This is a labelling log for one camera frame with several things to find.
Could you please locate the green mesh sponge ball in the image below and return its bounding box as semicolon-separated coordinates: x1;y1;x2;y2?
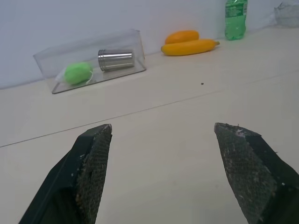
55;62;95;86

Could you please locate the yellow banana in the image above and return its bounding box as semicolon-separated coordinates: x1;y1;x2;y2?
160;38;221;56

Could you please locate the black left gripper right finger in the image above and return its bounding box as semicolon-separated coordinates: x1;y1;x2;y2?
214;122;299;224

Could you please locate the green plastic soda bottle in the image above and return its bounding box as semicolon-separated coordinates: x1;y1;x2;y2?
224;0;249;42

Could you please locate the clear plastic bowl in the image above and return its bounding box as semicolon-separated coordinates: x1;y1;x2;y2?
273;2;299;27

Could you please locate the orange mango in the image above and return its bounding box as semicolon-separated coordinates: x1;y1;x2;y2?
164;30;200;45

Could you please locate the stainless steel cup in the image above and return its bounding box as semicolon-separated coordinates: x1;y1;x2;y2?
97;49;136;72

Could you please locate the clear plastic box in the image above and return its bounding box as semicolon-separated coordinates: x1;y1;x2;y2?
32;28;148;95

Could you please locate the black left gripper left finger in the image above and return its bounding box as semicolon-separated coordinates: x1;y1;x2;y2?
18;124;113;224

